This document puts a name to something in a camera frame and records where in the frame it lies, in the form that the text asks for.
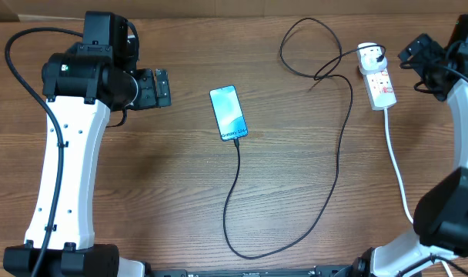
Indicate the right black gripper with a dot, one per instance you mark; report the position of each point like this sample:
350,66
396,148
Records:
427,51

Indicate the white wall charger adapter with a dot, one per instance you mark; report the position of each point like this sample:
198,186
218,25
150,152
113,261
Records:
371,58

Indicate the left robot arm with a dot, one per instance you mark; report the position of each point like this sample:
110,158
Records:
81,88

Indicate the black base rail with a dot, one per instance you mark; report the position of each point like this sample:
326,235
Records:
317,271

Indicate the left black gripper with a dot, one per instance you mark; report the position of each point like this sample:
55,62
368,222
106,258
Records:
150,98

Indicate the white power strip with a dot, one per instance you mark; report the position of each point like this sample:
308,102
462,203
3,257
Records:
380,90

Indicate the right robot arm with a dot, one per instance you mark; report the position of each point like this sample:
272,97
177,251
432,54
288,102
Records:
440,224

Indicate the blue Samsung Galaxy smartphone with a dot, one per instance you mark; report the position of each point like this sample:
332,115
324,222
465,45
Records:
228,113

